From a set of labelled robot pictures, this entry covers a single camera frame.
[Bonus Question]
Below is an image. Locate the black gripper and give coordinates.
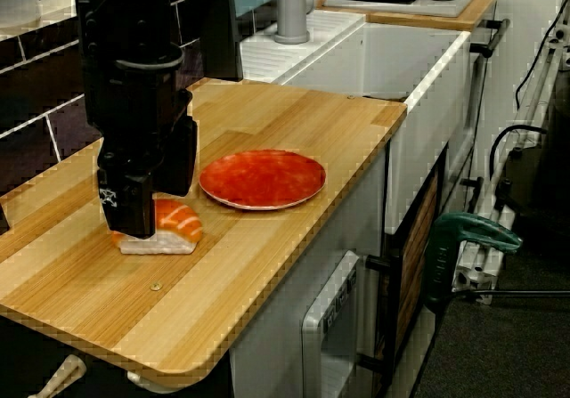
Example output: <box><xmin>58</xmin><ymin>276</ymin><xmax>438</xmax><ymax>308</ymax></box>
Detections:
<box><xmin>84</xmin><ymin>45</ymin><xmax>200</xmax><ymax>240</ymax></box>

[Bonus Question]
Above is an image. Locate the salmon sushi toy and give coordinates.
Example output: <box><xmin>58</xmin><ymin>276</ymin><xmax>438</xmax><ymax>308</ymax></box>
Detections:
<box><xmin>110</xmin><ymin>199</ymin><xmax>204</xmax><ymax>256</ymax></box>

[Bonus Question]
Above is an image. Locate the red round plate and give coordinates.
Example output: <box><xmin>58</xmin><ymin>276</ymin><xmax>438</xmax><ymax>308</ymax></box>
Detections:
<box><xmin>198</xmin><ymin>149</ymin><xmax>328</xmax><ymax>212</ymax></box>

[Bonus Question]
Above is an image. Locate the dark shelf side panel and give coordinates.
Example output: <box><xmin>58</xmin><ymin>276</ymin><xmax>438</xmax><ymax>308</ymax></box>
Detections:
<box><xmin>199</xmin><ymin>0</ymin><xmax>244</xmax><ymax>81</ymax></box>

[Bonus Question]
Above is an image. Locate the white toy kitchen cabinet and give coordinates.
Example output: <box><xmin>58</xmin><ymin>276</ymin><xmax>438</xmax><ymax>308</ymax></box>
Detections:
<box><xmin>229</xmin><ymin>148</ymin><xmax>388</xmax><ymax>398</ymax></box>

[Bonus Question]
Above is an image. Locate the cream shelf board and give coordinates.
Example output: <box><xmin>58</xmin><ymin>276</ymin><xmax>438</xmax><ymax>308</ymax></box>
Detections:
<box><xmin>0</xmin><ymin>0</ymin><xmax>213</xmax><ymax>43</ymax></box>

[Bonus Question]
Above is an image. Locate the white toy dishwasher door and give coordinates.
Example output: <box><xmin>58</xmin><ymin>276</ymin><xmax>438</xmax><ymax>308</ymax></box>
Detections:
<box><xmin>300</xmin><ymin>249</ymin><xmax>362</xmax><ymax>398</ymax></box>

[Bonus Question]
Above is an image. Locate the grey toy faucet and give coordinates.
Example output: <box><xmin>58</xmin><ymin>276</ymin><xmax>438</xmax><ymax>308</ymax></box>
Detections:
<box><xmin>273</xmin><ymin>0</ymin><xmax>317</xmax><ymax>45</ymax></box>

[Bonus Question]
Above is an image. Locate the wood slat cabinet door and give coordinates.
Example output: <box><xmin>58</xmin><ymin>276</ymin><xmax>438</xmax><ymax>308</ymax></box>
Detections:
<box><xmin>373</xmin><ymin>146</ymin><xmax>449</xmax><ymax>386</ymax></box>

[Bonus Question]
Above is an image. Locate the white sink with drainboard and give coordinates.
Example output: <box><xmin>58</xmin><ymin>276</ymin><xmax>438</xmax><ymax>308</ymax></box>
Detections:
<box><xmin>240</xmin><ymin>8</ymin><xmax>472</xmax><ymax>234</ymax></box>

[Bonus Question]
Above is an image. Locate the white plastic bracket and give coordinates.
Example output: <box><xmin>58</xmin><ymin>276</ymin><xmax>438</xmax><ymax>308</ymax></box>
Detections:
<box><xmin>126</xmin><ymin>370</ymin><xmax>183</xmax><ymax>394</ymax></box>

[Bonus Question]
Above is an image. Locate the cream plastic handle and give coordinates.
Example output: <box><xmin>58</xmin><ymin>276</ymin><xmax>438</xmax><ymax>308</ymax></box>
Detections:
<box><xmin>27</xmin><ymin>353</ymin><xmax>86</xmax><ymax>398</ymax></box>

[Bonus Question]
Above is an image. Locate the aluminium frame rail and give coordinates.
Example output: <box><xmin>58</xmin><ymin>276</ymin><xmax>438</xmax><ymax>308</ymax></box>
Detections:
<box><xmin>452</xmin><ymin>37</ymin><xmax>570</xmax><ymax>305</ymax></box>

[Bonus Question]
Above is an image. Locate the thick black cable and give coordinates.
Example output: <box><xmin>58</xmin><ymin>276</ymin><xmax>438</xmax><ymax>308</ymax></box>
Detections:
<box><xmin>488</xmin><ymin>124</ymin><xmax>549</xmax><ymax>185</ymax></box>

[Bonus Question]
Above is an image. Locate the black oven handle bar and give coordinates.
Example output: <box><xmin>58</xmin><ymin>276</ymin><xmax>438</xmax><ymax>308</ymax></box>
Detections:
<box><xmin>469</xmin><ymin>17</ymin><xmax>512</xmax><ymax>59</ymax></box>

